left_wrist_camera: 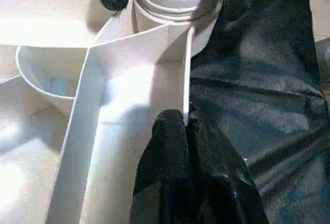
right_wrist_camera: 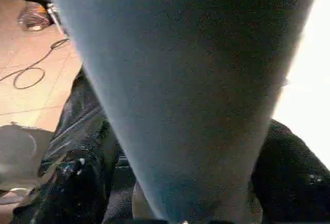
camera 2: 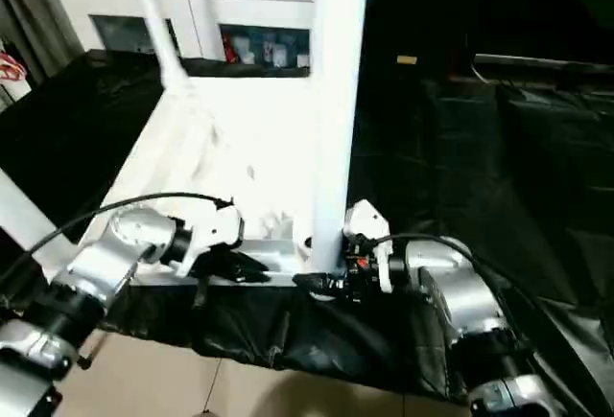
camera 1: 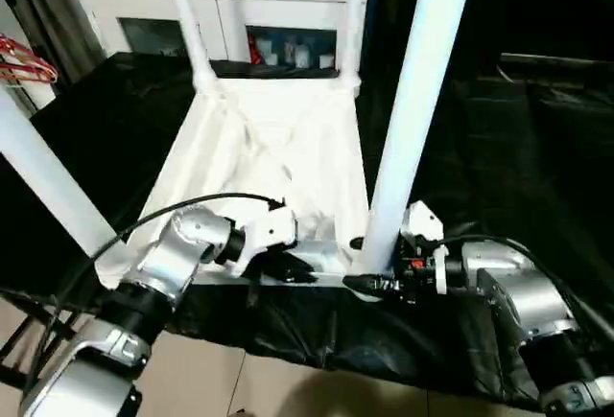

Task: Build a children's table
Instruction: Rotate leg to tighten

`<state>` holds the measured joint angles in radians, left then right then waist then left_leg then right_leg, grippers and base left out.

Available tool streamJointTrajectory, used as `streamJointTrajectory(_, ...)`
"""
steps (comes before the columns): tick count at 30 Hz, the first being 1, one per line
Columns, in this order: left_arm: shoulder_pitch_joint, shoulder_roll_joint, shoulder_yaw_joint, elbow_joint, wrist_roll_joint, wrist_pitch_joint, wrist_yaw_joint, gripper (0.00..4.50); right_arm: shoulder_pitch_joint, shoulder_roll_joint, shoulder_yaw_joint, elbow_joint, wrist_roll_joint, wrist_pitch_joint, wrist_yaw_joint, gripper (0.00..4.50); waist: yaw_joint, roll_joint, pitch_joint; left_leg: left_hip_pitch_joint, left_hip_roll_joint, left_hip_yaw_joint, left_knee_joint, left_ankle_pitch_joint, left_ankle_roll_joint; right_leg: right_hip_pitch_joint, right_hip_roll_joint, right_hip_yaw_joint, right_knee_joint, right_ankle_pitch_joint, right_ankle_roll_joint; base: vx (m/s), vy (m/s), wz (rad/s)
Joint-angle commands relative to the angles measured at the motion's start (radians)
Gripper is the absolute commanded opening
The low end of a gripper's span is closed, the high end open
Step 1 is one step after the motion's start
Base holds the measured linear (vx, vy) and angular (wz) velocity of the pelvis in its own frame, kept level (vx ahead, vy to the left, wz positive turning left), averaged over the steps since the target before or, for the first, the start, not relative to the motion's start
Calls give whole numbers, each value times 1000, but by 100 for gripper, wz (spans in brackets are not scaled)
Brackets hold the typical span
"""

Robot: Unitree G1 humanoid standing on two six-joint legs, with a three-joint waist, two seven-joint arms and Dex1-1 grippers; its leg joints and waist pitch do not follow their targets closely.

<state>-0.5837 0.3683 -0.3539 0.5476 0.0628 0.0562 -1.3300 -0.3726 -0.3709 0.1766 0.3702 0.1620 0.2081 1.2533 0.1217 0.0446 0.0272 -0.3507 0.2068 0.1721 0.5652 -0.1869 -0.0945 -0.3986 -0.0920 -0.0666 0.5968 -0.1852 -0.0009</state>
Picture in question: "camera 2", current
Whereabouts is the white plastic table top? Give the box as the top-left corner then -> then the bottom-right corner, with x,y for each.
40,74 -> 349,302

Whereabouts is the white plastic table leg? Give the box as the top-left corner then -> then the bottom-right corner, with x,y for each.
125,0 -> 191,92
0,166 -> 81,274
309,0 -> 373,277

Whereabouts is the black mat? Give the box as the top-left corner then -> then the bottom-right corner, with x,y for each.
0,47 -> 614,417

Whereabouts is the white glass-door cabinet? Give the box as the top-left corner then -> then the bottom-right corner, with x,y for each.
52,0 -> 318,71

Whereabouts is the white cylinder stand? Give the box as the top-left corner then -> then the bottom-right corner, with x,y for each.
0,80 -> 31,107

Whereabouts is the black metal bar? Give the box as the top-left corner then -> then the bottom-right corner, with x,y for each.
473,52 -> 614,76

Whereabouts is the grey curtain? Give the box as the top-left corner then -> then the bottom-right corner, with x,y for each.
0,0 -> 85,85

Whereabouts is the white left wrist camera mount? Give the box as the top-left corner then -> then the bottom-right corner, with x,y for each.
173,203 -> 247,278

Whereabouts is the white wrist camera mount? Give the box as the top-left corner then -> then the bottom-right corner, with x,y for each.
173,203 -> 247,278
342,198 -> 394,293

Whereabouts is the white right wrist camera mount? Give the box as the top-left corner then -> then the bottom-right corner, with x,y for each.
342,198 -> 394,293

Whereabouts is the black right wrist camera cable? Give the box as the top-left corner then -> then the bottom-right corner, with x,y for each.
366,232 -> 614,417

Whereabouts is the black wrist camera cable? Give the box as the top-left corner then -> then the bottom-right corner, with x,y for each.
0,191 -> 236,284
366,232 -> 614,417

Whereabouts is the black left wrist camera cable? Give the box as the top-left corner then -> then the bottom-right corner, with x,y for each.
0,191 -> 236,284

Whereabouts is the black folding frame bar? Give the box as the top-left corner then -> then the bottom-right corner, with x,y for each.
79,335 -> 105,371

